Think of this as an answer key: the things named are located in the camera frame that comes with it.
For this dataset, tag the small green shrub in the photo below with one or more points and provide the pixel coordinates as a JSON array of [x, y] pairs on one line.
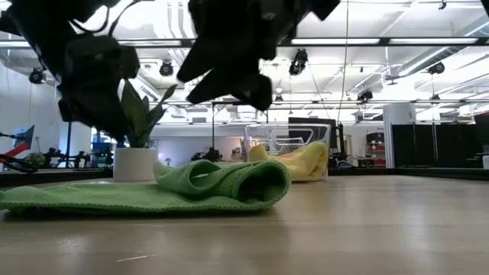
[[35, 159]]

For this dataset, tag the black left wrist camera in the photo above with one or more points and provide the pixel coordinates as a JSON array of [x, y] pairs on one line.
[[129, 61]]

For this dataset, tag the black monitor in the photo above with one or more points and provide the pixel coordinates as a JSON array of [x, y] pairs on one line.
[[332, 126]]

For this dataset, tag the white pillar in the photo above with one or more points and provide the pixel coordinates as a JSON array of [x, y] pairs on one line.
[[399, 130]]

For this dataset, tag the red and blue stand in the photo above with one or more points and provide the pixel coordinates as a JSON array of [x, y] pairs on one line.
[[24, 135]]

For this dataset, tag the snake plant in white pot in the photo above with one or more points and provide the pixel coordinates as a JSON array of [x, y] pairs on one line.
[[135, 164]]

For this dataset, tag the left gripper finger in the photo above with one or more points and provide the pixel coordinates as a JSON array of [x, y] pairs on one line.
[[103, 122]]

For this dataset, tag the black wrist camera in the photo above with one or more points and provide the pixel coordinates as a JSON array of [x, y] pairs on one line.
[[129, 61], [229, 91]]

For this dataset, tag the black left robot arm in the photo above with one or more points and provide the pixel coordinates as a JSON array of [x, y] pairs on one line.
[[30, 23]]

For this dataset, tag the black ceiling spotlight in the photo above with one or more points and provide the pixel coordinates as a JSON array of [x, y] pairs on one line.
[[166, 68], [364, 95], [436, 68], [298, 61], [37, 75]]

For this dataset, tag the black partition screen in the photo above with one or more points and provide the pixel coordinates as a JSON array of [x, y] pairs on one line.
[[424, 141]]

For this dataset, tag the green microfiber towel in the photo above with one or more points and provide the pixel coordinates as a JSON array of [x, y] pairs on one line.
[[153, 195]]

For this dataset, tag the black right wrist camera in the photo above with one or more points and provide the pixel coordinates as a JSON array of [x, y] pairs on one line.
[[229, 91]]

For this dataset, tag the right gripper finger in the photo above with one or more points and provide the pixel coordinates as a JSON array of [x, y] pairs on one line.
[[217, 61]]

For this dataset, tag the clear plastic bin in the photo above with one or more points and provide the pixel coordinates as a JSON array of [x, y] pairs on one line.
[[286, 133]]

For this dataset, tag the black metal stand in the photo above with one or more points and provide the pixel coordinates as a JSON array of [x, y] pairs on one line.
[[213, 122]]

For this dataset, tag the yellow microfiber towel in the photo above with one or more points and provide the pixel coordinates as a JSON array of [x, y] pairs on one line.
[[305, 164]]

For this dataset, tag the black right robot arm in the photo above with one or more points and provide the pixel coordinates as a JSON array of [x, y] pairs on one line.
[[324, 7]]

